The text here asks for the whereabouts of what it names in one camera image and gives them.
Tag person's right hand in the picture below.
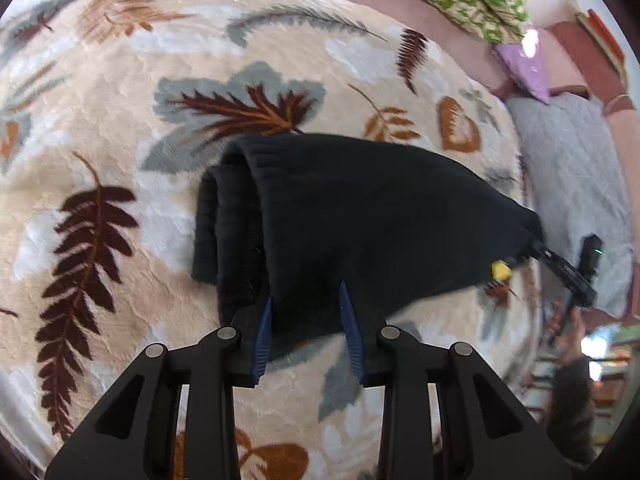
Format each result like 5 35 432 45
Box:
546 300 586 366

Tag grey quilted blanket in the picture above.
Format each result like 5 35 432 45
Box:
506 93 634 318

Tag black pants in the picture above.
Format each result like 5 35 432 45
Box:
192 134 544 356

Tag brown sleeved right forearm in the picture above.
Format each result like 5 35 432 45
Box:
546 356 596 477

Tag stacked books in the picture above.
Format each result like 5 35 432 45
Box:
576 9 628 88

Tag leaf pattern fleece blanket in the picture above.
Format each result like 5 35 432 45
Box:
1 0 530 479

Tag purple pillow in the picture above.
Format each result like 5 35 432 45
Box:
494 27 550 104

